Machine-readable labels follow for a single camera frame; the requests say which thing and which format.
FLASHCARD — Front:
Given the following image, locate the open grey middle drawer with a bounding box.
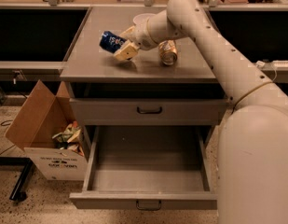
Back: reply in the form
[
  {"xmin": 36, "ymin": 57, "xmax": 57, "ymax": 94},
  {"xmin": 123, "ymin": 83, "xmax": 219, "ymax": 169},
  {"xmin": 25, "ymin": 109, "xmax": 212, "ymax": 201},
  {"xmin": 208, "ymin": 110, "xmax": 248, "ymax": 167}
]
[{"xmin": 70, "ymin": 126, "xmax": 217, "ymax": 211}]

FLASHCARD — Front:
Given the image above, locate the white power strip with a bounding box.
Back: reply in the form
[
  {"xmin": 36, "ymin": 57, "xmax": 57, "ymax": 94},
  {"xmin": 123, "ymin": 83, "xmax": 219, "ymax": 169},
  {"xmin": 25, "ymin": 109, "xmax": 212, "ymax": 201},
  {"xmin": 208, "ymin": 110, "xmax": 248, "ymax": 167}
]
[{"xmin": 272, "ymin": 60, "xmax": 288, "ymax": 68}]

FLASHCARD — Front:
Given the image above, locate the gold soda can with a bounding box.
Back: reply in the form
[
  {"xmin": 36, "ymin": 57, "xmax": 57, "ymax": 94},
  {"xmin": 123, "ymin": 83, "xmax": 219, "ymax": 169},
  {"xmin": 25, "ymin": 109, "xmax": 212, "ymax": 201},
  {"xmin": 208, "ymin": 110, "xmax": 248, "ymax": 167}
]
[{"xmin": 158, "ymin": 40, "xmax": 178, "ymax": 65}]

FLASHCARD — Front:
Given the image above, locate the cardboard box with trash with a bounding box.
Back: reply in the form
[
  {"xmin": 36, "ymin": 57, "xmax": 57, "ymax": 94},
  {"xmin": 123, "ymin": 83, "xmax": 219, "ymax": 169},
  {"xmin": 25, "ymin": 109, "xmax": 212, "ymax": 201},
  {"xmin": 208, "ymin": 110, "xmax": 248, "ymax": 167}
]
[{"xmin": 5, "ymin": 80, "xmax": 87, "ymax": 181}]

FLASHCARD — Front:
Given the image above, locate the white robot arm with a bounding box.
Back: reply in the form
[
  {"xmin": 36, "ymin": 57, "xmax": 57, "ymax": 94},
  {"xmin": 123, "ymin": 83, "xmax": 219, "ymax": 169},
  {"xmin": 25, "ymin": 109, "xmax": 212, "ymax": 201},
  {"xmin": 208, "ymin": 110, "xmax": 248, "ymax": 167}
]
[{"xmin": 115, "ymin": 0, "xmax": 288, "ymax": 224}]

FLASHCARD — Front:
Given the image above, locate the grey drawer cabinet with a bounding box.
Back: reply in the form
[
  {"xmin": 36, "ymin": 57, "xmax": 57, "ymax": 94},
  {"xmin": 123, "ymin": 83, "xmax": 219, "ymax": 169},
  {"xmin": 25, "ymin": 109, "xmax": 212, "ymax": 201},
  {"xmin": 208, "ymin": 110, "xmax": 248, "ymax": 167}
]
[{"xmin": 60, "ymin": 6, "xmax": 240, "ymax": 211}]

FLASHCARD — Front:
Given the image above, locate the black metal table leg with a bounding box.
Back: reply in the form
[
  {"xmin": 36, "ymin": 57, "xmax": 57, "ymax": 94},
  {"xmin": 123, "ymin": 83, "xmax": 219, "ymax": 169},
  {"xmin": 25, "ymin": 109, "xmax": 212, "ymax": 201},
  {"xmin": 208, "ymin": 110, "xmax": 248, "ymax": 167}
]
[{"xmin": 0, "ymin": 157, "xmax": 34, "ymax": 202}]

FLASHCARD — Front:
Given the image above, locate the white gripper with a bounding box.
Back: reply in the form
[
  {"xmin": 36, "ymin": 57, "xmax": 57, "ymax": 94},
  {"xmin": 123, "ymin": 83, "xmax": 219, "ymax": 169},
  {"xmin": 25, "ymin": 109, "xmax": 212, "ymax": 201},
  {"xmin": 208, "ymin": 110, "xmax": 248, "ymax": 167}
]
[{"xmin": 114, "ymin": 18, "xmax": 158, "ymax": 61}]

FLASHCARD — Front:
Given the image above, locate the blue pepsi can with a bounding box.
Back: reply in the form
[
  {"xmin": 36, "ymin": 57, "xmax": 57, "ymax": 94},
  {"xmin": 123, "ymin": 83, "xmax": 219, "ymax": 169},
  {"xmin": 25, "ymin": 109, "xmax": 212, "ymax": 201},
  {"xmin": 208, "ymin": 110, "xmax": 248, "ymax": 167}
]
[{"xmin": 100, "ymin": 31, "xmax": 126, "ymax": 53}]

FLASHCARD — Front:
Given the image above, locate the closed grey top drawer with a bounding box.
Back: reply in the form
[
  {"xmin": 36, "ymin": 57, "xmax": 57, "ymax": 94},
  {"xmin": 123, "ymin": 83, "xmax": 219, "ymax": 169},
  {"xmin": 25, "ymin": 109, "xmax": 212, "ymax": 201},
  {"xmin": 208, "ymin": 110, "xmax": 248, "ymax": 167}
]
[{"xmin": 70, "ymin": 99, "xmax": 226, "ymax": 125}]

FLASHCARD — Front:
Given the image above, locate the white ceramic bowl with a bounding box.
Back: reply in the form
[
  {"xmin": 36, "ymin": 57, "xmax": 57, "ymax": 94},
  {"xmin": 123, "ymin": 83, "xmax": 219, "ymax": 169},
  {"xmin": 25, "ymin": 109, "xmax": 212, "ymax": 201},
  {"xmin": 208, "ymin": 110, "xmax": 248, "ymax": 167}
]
[{"xmin": 132, "ymin": 13, "xmax": 154, "ymax": 25}]

